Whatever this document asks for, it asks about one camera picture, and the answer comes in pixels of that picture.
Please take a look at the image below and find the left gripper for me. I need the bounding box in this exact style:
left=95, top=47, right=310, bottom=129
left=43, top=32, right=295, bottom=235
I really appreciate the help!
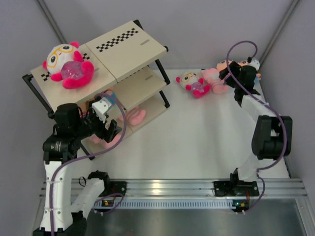
left=73, top=101, right=121, bottom=143

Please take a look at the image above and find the pink striped plush bottom shelf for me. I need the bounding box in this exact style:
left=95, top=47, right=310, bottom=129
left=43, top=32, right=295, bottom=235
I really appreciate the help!
left=88, top=134, right=121, bottom=149

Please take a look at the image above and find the orange doll black hair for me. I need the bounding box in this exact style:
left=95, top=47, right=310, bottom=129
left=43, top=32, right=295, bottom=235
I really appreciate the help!
left=216, top=60, right=232, bottom=74

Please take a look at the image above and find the small pink panda plush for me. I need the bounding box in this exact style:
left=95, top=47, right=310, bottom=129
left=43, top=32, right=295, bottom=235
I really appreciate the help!
left=176, top=72, right=211, bottom=99

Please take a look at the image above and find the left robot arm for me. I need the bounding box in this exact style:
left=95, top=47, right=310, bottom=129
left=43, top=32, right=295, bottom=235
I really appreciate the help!
left=32, top=98, right=122, bottom=236

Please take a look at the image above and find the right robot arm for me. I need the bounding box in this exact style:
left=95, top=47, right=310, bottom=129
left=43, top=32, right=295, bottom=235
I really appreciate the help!
left=219, top=59, right=293, bottom=195

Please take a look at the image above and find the beige three-tier shelf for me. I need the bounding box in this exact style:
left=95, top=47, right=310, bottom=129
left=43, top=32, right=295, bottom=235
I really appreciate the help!
left=23, top=21, right=170, bottom=152

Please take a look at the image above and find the orange doll blue pants rear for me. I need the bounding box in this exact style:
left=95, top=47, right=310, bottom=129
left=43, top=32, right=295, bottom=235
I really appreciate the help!
left=87, top=88, right=117, bottom=108

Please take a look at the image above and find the large pink panda plush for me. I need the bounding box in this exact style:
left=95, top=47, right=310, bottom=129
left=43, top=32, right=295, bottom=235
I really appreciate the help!
left=42, top=42, right=95, bottom=89

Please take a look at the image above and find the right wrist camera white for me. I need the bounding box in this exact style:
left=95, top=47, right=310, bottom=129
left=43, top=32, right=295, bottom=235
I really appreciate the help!
left=248, top=58, right=260, bottom=71

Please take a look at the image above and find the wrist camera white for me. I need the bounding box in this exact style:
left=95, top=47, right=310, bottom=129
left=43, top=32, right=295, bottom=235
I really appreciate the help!
left=92, top=97, right=113, bottom=123
left=248, top=58, right=260, bottom=71

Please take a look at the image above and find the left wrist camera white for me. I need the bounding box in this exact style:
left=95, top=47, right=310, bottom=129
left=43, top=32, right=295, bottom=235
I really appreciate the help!
left=92, top=97, right=113, bottom=123

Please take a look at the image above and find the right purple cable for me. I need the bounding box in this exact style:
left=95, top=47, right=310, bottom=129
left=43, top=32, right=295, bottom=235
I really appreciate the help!
left=226, top=40, right=288, bottom=214

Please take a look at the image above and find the purple cable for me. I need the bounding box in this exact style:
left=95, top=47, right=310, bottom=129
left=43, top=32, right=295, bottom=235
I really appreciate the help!
left=44, top=92, right=127, bottom=234
left=226, top=40, right=288, bottom=214

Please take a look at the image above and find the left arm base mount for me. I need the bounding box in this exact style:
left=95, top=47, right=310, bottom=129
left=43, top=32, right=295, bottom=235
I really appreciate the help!
left=100, top=181, right=127, bottom=197

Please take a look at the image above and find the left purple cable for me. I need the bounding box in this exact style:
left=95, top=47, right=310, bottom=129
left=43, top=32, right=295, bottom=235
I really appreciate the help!
left=44, top=92, right=127, bottom=234

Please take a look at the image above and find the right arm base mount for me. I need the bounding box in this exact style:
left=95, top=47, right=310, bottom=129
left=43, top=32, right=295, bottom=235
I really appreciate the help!
left=214, top=180, right=259, bottom=197

